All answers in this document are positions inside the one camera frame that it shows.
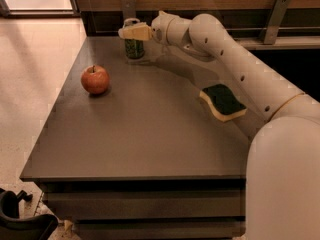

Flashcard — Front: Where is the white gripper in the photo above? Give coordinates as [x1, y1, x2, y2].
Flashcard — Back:
[118, 11, 176, 45]

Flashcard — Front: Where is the green soda can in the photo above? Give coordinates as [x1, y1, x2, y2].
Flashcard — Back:
[125, 39, 145, 59]

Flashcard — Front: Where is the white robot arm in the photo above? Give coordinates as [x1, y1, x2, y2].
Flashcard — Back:
[118, 12, 320, 240]

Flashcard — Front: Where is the red apple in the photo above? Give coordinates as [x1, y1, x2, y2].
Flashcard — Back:
[81, 65, 110, 95]

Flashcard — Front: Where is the green and yellow sponge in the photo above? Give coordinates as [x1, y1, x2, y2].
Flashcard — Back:
[199, 84, 247, 122]

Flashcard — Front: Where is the black chair base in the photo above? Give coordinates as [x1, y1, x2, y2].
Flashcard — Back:
[0, 189, 58, 240]

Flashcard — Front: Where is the left metal wall bracket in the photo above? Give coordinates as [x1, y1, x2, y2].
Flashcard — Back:
[121, 0, 136, 20]

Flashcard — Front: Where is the metal wall bracket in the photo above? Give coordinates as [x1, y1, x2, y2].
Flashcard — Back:
[261, 0, 291, 45]
[121, 0, 136, 20]

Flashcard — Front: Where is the right metal wall bracket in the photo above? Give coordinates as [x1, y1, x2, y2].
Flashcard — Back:
[261, 0, 291, 45]

